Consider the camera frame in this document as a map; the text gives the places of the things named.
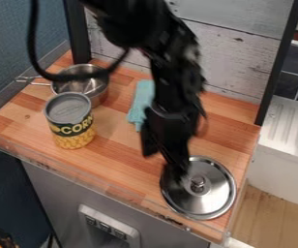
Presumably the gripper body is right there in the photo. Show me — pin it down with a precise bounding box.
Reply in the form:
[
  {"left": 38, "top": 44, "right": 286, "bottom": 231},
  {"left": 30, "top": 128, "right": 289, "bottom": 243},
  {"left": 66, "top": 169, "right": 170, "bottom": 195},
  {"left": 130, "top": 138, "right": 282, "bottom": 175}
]
[{"left": 138, "top": 102, "right": 209, "bottom": 184}]

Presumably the silver pot lid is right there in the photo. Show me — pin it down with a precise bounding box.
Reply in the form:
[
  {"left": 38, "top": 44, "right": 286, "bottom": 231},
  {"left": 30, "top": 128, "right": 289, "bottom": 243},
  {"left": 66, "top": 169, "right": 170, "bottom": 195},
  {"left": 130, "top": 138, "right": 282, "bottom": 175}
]
[{"left": 158, "top": 155, "right": 239, "bottom": 221}]

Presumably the silver pot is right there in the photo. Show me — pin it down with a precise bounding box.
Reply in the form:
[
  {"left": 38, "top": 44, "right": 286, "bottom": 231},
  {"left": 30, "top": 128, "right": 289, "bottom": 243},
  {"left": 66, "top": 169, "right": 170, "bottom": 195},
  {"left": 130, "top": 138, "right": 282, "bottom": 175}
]
[{"left": 26, "top": 63, "right": 112, "bottom": 109}]

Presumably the light blue cloth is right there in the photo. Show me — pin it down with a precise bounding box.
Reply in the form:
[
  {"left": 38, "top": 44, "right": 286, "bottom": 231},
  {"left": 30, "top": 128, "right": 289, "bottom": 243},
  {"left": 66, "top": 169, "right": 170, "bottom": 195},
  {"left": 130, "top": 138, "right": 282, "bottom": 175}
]
[{"left": 125, "top": 79, "right": 158, "bottom": 133}]

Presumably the yellow corn can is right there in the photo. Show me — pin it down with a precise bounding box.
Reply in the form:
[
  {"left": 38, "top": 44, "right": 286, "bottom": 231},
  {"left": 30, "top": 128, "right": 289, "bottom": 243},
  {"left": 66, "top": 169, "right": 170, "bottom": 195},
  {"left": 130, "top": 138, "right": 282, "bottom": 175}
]
[{"left": 43, "top": 91, "right": 98, "bottom": 150}]

